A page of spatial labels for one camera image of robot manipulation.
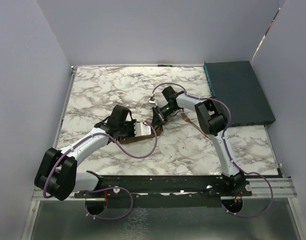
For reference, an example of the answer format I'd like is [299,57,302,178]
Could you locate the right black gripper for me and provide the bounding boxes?
[151,104,178,132]

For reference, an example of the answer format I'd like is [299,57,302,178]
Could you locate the brown cloth napkin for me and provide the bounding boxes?
[118,126,163,145]

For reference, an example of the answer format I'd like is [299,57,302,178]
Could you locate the copper iridescent fork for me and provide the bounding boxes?
[181,112,210,139]

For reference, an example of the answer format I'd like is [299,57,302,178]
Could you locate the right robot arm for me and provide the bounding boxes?
[149,86,246,196]

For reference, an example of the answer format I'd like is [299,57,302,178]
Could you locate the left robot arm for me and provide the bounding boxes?
[34,105,136,201]

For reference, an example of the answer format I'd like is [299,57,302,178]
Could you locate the green black marker pen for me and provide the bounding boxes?
[157,64,174,67]

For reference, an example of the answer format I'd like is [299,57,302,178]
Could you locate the dark teal flat box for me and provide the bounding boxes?
[203,60,275,127]

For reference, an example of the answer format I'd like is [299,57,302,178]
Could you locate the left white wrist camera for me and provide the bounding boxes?
[134,122,152,137]

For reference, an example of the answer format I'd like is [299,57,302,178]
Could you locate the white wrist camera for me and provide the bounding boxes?
[134,122,152,137]
[149,96,162,108]

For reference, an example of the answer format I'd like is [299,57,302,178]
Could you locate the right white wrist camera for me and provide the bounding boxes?
[149,96,162,108]

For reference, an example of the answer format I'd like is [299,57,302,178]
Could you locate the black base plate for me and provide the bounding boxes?
[42,174,253,208]

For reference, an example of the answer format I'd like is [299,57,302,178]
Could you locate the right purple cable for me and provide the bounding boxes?
[150,82,273,218]

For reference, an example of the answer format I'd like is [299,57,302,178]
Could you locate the aluminium rail frame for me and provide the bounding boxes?
[31,178,297,201]

